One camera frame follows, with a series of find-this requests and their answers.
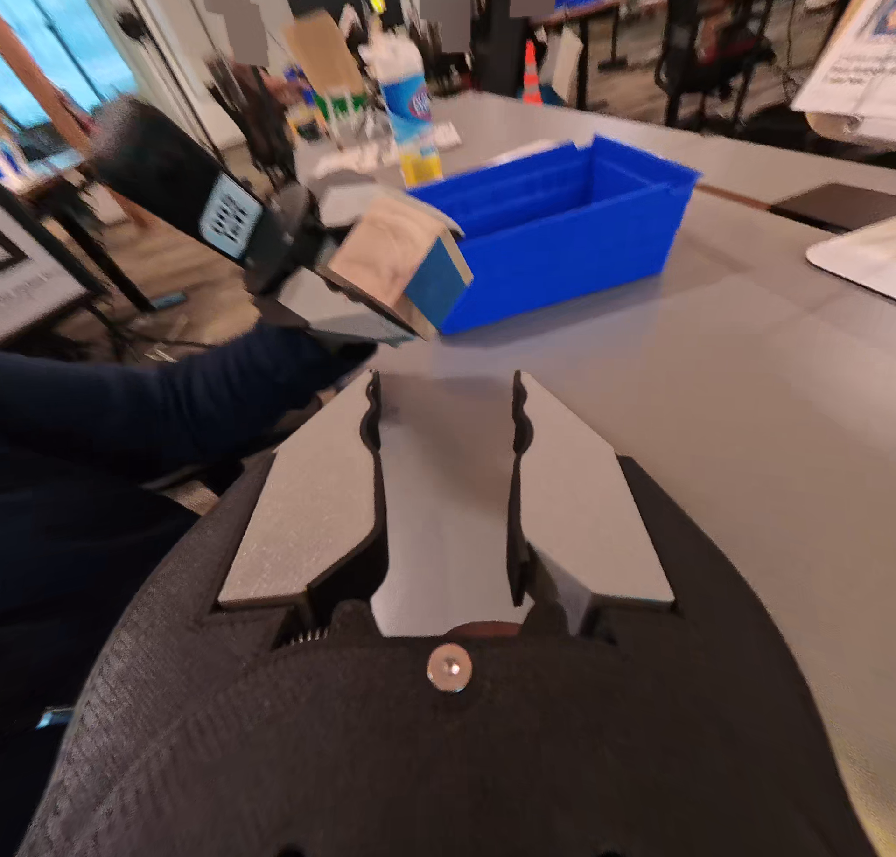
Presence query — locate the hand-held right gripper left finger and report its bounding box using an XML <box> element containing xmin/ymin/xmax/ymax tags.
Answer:
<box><xmin>217</xmin><ymin>370</ymin><xmax>390</xmax><ymax>611</ymax></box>

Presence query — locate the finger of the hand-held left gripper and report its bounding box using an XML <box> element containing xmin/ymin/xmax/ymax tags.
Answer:
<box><xmin>269</xmin><ymin>264</ymin><xmax>435</xmax><ymax>347</ymax></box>
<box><xmin>315</xmin><ymin>181</ymin><xmax>469</xmax><ymax>242</ymax></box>

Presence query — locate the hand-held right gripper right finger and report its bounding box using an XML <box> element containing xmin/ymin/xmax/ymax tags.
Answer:
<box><xmin>505</xmin><ymin>370</ymin><xmax>676</xmax><ymax>637</ymax></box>

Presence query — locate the wooden cube with blue tape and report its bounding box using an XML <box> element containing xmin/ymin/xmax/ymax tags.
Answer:
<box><xmin>328</xmin><ymin>194</ymin><xmax>474</xmax><ymax>332</ymax></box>

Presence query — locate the person's left forearm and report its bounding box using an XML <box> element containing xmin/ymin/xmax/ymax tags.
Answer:
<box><xmin>0</xmin><ymin>324</ymin><xmax>379</xmax><ymax>487</ymax></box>

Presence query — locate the disinfecting wipes canister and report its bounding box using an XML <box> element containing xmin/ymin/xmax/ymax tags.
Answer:
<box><xmin>360</xmin><ymin>28</ymin><xmax>447</xmax><ymax>189</ymax></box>

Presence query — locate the brown cardboard piece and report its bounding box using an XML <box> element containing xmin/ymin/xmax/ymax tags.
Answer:
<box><xmin>282</xmin><ymin>9</ymin><xmax>367</xmax><ymax>95</ymax></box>

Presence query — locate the black cabinet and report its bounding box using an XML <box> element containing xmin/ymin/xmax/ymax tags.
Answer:
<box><xmin>470</xmin><ymin>0</ymin><xmax>533</xmax><ymax>97</ymax></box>

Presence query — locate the orange traffic cone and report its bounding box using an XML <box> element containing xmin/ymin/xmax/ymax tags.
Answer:
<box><xmin>521</xmin><ymin>40</ymin><xmax>545</xmax><ymax>107</ymax></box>

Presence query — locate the brown top office desk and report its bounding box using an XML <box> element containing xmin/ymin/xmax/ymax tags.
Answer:
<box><xmin>542</xmin><ymin>0</ymin><xmax>634</xmax><ymax>112</ymax></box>

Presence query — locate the document stand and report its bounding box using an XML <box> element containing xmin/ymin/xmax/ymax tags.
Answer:
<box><xmin>804</xmin><ymin>101</ymin><xmax>896</xmax><ymax>300</ymax></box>

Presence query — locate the black office chair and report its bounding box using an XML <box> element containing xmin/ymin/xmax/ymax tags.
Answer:
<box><xmin>654</xmin><ymin>0</ymin><xmax>778</xmax><ymax>130</ymax></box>

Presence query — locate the printed instruction sheet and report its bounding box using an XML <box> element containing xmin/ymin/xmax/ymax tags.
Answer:
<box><xmin>791</xmin><ymin>0</ymin><xmax>896</xmax><ymax>119</ymax></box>

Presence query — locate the white sign with black frame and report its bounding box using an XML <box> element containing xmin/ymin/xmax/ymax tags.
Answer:
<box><xmin>0</xmin><ymin>195</ymin><xmax>91</xmax><ymax>346</ymax></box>

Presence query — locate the black desk cable cover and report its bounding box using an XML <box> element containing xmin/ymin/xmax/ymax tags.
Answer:
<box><xmin>769</xmin><ymin>182</ymin><xmax>896</xmax><ymax>235</ymax></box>

